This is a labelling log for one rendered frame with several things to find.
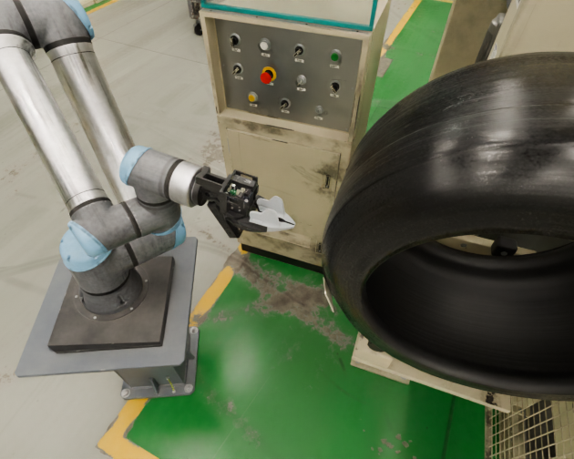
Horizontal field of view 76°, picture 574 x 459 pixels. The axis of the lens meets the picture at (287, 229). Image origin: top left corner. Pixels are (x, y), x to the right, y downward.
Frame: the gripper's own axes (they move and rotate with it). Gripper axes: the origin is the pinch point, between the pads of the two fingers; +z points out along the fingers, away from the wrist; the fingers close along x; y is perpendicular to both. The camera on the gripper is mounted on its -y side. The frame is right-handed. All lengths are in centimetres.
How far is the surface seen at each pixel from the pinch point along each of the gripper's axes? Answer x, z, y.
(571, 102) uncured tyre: -1.3, 29.2, 39.3
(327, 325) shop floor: 37, 21, -111
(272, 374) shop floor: 5, 5, -113
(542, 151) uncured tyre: -9.0, 26.8, 37.2
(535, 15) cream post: 28, 28, 38
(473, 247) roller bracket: 26, 45, -15
